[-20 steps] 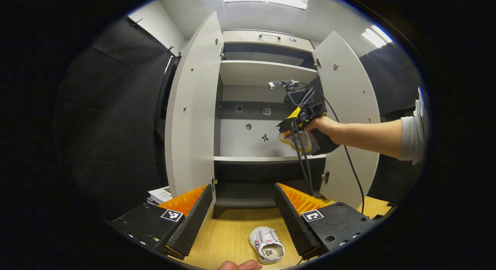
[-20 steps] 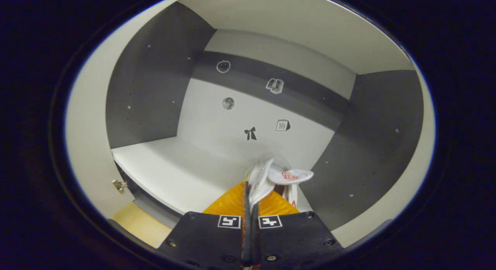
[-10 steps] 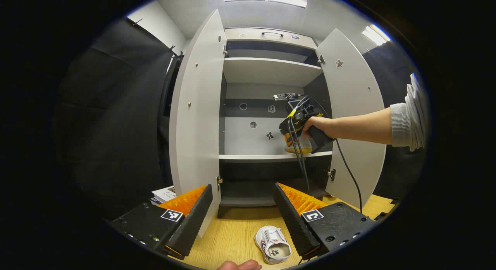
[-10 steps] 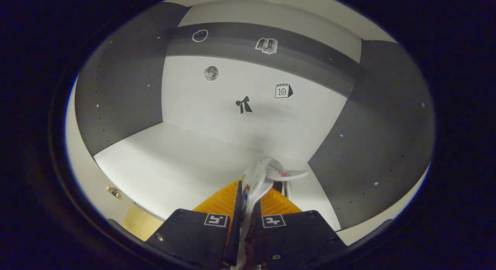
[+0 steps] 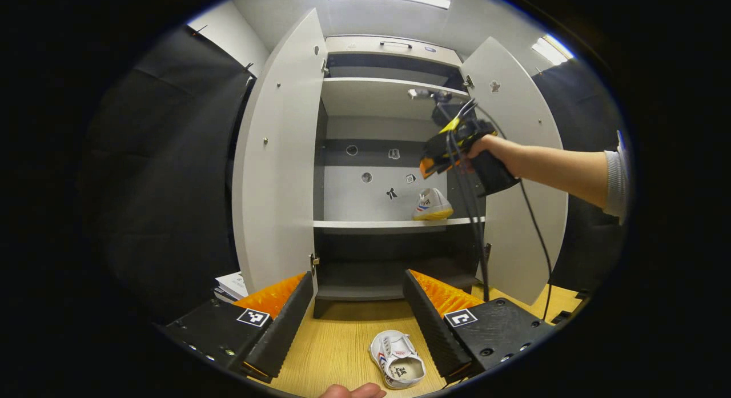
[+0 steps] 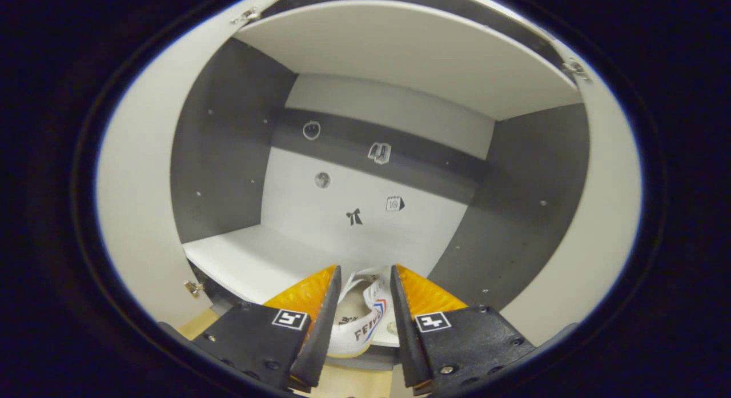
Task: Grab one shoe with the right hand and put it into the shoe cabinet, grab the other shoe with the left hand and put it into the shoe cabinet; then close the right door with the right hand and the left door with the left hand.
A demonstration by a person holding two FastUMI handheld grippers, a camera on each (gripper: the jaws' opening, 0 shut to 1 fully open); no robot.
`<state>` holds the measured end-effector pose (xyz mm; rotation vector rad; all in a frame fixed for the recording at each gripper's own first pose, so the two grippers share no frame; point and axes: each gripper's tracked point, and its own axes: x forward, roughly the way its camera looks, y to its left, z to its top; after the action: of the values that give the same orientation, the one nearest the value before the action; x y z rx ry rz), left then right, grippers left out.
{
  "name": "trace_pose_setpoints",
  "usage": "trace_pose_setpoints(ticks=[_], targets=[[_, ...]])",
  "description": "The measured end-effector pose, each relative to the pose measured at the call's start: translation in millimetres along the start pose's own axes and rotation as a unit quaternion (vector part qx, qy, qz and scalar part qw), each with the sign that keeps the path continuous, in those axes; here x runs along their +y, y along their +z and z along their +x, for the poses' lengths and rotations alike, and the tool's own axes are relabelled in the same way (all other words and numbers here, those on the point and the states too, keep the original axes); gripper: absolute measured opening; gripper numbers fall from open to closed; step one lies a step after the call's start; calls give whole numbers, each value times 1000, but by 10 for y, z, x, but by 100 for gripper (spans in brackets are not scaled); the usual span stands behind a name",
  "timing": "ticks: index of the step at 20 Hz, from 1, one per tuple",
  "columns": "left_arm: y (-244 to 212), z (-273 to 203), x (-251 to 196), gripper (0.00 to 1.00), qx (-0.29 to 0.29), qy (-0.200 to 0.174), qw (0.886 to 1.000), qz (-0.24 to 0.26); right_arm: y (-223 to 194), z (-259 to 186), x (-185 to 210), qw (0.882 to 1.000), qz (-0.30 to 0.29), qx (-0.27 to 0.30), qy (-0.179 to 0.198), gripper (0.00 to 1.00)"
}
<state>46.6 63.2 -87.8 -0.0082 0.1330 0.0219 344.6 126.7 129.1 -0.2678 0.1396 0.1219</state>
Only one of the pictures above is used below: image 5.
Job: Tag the white grey shoe cabinet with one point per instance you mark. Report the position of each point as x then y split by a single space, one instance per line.
354 204

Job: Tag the small ceiling light panel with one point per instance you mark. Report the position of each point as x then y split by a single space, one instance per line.
549 49

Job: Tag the white book with portrait cover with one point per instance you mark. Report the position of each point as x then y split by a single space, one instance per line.
234 284

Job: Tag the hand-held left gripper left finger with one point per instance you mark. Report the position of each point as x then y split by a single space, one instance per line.
285 324

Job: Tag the black backdrop cloth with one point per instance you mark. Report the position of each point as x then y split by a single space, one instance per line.
171 187

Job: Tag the dark book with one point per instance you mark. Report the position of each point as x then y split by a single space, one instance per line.
224 298

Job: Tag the white canvas shoe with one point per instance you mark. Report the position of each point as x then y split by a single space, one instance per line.
433 206
394 358

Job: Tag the white cabinet shelf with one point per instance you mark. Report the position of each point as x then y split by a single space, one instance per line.
377 98
388 72
365 224

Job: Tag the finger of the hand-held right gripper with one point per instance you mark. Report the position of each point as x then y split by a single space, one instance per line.
437 165

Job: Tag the dark grey cabinet shelf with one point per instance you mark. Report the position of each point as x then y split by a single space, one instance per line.
365 284

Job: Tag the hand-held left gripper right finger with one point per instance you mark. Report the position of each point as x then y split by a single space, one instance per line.
434 329

